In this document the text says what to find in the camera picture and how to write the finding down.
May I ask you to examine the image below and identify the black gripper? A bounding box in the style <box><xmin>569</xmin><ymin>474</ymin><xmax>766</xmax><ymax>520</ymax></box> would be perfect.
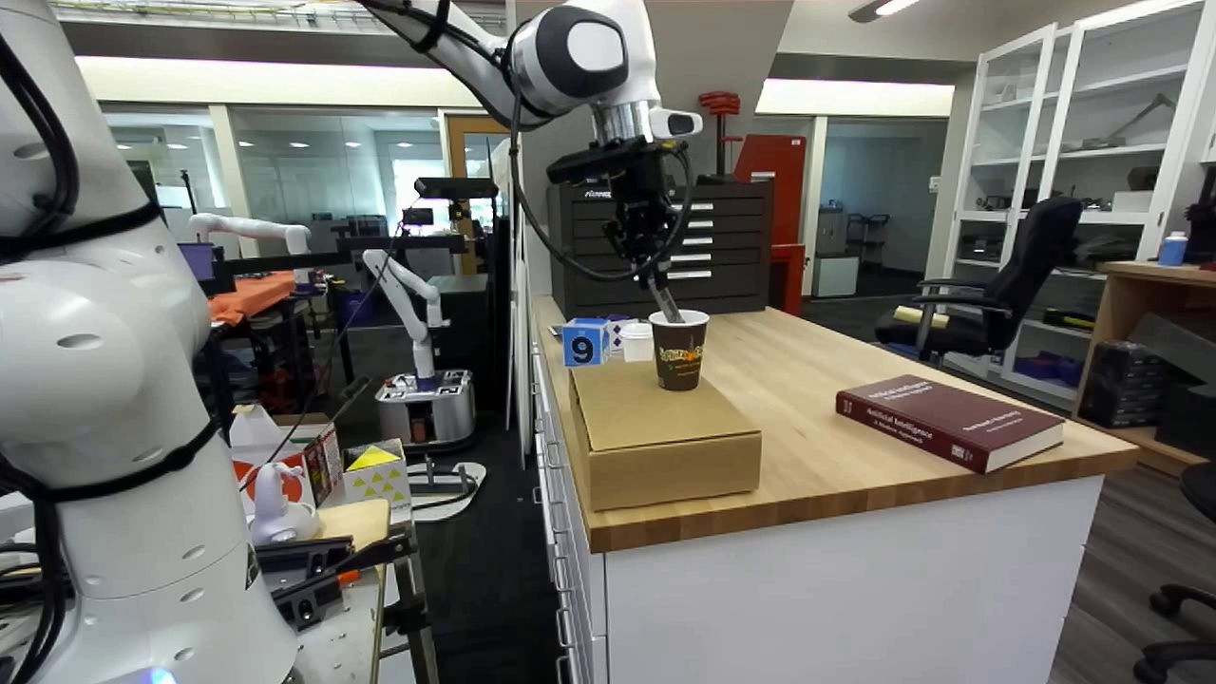
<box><xmin>606</xmin><ymin>134</ymin><xmax>696</xmax><ymax>292</ymax></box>

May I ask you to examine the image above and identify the grey marker pen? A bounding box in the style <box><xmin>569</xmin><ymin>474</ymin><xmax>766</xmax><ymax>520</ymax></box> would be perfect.
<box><xmin>646</xmin><ymin>276</ymin><xmax>690</xmax><ymax>322</ymax></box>

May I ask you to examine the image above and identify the brown paper coffee cup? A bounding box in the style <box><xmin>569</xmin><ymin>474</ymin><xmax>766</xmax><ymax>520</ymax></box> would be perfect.
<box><xmin>646</xmin><ymin>308</ymin><xmax>714</xmax><ymax>394</ymax></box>

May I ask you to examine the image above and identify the flat cardboard box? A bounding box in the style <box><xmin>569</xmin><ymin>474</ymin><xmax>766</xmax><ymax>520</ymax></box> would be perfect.
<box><xmin>568</xmin><ymin>359</ymin><xmax>768</xmax><ymax>516</ymax></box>

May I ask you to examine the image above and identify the yellow white tissue box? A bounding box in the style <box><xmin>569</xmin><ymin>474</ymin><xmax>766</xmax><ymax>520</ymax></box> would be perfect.
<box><xmin>339</xmin><ymin>436</ymin><xmax>420</xmax><ymax>516</ymax></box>

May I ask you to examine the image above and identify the blue cup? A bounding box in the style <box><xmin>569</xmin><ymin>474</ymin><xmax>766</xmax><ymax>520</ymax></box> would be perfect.
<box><xmin>1156</xmin><ymin>228</ymin><xmax>1197</xmax><ymax>271</ymax></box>

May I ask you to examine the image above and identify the white cube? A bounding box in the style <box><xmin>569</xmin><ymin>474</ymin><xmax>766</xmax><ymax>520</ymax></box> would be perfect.
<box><xmin>608</xmin><ymin>317</ymin><xmax>659</xmax><ymax>368</ymax></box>

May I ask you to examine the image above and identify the black drawer cabinet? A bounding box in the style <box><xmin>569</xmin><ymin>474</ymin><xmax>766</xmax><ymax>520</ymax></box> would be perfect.
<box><xmin>543</xmin><ymin>174</ymin><xmax>779</xmax><ymax>322</ymax></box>

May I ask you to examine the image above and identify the blue number cube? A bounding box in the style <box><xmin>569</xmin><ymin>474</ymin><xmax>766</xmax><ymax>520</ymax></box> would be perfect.
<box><xmin>557</xmin><ymin>317</ymin><xmax>617</xmax><ymax>373</ymax></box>

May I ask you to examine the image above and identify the dark red hardcover book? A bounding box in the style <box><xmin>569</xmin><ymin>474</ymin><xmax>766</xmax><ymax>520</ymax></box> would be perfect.
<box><xmin>833</xmin><ymin>373</ymin><xmax>1073</xmax><ymax>479</ymax></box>

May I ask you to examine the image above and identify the black mesh office chair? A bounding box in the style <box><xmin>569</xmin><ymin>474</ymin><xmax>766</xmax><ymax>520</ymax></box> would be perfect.
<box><xmin>874</xmin><ymin>194</ymin><xmax>1094</xmax><ymax>389</ymax></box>

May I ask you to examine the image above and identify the orange cloth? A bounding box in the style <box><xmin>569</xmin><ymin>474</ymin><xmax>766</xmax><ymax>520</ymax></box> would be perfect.
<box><xmin>206</xmin><ymin>265</ymin><xmax>303</xmax><ymax>330</ymax></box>

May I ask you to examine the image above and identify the white glass door shelf cabinet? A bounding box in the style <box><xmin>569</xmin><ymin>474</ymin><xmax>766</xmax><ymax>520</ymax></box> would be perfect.
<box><xmin>948</xmin><ymin>0</ymin><xmax>1216</xmax><ymax>276</ymax></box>

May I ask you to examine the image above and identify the wooden shelf desk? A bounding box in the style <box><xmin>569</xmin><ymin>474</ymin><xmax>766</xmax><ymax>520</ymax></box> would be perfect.
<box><xmin>1076</xmin><ymin>256</ymin><xmax>1216</xmax><ymax>463</ymax></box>

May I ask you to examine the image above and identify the black office chair base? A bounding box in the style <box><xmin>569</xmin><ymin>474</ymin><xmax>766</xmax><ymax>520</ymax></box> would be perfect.
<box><xmin>1128</xmin><ymin>461</ymin><xmax>1216</xmax><ymax>684</ymax></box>

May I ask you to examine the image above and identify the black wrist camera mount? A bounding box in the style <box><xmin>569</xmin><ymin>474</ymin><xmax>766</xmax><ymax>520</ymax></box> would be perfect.
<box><xmin>543</xmin><ymin>138</ymin><xmax>664</xmax><ymax>185</ymax></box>

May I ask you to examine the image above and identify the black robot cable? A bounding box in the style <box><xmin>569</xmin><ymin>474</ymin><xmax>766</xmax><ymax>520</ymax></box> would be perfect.
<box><xmin>503</xmin><ymin>69</ymin><xmax>639</xmax><ymax>289</ymax></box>

